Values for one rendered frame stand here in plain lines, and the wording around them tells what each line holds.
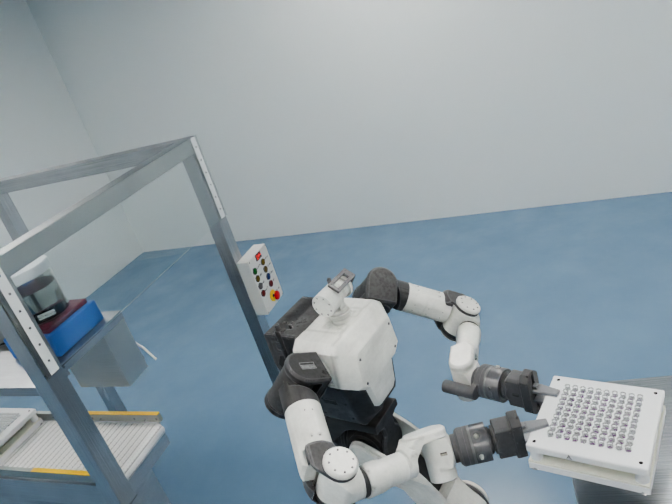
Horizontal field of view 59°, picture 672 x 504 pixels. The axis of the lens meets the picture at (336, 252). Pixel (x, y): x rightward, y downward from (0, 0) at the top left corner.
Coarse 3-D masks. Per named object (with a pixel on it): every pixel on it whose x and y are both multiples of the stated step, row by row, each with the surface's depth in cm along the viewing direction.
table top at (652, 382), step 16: (624, 384) 165; (640, 384) 163; (656, 384) 161; (576, 480) 142; (656, 480) 136; (576, 496) 138; (592, 496) 137; (608, 496) 135; (624, 496) 134; (640, 496) 133; (656, 496) 132
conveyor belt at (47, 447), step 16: (48, 432) 221; (112, 432) 210; (128, 432) 207; (144, 432) 204; (160, 432) 205; (32, 448) 215; (48, 448) 212; (64, 448) 209; (112, 448) 201; (128, 448) 199; (144, 448) 198; (0, 464) 212; (16, 464) 209; (32, 464) 206; (48, 464) 204; (64, 464) 201; (80, 464) 198; (128, 464) 192; (128, 480) 191
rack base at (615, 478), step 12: (660, 420) 132; (660, 432) 130; (552, 456) 132; (540, 468) 132; (552, 468) 130; (564, 468) 128; (576, 468) 127; (588, 468) 127; (600, 468) 126; (588, 480) 127; (600, 480) 125; (612, 480) 123; (624, 480) 122; (648, 492) 120
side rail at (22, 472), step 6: (0, 468) 203; (6, 468) 202; (12, 468) 201; (18, 468) 200; (24, 468) 199; (30, 468) 198; (0, 474) 204; (6, 474) 203; (12, 474) 201; (18, 474) 200; (24, 474) 199; (30, 474) 197; (36, 474) 196; (42, 474) 195; (48, 474) 194; (54, 474) 192; (60, 474) 191; (66, 474) 190; (66, 480) 192; (72, 480) 191; (78, 480) 189; (84, 480) 188; (90, 480) 187
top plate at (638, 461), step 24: (552, 384) 145; (576, 384) 143; (600, 384) 141; (552, 408) 138; (624, 408) 132; (648, 408) 131; (600, 432) 128; (648, 432) 125; (576, 456) 125; (600, 456) 123; (624, 456) 121; (648, 456) 120
